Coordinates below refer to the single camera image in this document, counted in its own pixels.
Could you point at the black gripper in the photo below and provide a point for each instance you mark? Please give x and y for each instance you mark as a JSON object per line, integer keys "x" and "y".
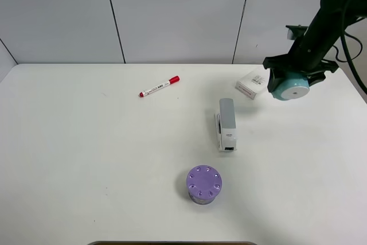
{"x": 304, "y": 57}

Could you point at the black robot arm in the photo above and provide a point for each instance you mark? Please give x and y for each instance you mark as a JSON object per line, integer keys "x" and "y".
{"x": 329, "y": 24}

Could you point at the white grey stapler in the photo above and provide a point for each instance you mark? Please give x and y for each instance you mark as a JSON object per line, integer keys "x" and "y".
{"x": 226, "y": 126}

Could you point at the white card box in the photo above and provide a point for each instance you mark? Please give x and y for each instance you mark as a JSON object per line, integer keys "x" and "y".
{"x": 253, "y": 83}

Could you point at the teal pencil sharpener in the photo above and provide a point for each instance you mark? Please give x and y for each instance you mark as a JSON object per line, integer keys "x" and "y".
{"x": 293, "y": 86}

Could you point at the red whiteboard marker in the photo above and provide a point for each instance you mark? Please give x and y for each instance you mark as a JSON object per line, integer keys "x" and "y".
{"x": 159, "y": 87}

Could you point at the purple lidded jar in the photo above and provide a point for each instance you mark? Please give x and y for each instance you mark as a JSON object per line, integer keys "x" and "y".
{"x": 203, "y": 184}

